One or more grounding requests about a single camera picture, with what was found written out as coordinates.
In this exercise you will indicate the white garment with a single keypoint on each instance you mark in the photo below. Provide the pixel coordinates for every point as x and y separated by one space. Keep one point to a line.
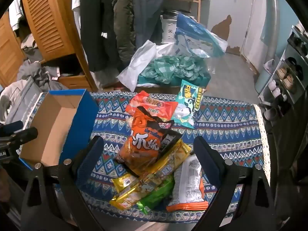
75 9

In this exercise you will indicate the green patterned bag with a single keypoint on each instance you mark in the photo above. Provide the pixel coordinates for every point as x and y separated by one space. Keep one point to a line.
173 67

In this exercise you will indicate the grey blue garment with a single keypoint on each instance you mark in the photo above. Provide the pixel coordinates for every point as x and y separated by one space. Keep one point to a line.
149 16

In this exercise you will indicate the blue patterned tablecloth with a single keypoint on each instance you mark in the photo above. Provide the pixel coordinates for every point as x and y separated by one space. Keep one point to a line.
228 125

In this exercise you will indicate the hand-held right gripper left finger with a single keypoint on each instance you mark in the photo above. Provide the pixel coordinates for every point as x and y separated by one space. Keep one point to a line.
90 160

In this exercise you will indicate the white orange snack packet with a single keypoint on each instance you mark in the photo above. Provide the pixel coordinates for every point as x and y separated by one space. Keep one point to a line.
187 185

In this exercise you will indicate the white slotted appliance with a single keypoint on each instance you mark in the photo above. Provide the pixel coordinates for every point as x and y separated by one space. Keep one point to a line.
168 31

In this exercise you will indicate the grey clothing pile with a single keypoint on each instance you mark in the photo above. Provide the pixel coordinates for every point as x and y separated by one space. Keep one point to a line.
36 72

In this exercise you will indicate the teal snack packet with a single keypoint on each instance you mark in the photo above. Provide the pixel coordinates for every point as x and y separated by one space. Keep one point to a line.
185 108

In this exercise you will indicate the grey printed carton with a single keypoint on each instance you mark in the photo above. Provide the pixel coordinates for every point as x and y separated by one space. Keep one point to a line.
21 101

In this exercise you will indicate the blue cardboard box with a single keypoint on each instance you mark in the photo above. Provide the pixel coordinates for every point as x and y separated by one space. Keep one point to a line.
55 115

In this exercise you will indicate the gold long snack packet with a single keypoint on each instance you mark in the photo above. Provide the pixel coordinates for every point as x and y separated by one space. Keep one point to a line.
154 180
122 181

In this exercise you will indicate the green snack packet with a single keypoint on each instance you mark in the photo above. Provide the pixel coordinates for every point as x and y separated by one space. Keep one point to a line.
156 195

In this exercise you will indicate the group of assorted shoes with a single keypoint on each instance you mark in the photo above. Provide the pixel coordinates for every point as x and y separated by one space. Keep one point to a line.
286 77

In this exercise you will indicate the blue plastic bag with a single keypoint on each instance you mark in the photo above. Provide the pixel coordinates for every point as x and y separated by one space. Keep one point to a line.
192 28

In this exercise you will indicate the large orange snack bag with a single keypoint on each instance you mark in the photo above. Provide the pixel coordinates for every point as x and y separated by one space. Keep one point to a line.
144 146

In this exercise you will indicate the red snack packet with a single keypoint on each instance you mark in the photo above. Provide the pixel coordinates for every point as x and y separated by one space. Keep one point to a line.
156 105

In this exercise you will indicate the grey shoe rack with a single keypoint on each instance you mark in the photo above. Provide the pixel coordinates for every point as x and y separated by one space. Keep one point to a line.
286 53

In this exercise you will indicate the wooden shelf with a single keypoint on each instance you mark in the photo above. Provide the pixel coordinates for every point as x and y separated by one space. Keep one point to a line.
199 4

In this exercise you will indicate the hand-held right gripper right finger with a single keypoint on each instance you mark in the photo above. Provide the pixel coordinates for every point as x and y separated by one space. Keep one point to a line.
207 160

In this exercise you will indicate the olive jacket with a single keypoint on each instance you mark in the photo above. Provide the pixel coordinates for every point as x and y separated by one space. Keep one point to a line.
122 28

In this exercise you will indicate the black coat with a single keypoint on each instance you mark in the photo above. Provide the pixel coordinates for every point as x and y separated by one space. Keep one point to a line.
98 28

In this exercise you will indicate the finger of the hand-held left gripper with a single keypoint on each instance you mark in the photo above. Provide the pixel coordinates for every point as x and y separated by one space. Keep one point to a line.
14 125
26 134

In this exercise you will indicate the pale door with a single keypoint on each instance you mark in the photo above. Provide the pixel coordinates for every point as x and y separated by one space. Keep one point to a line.
262 28

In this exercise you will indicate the white plastic bag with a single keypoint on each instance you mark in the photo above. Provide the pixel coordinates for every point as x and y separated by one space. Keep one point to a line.
142 62

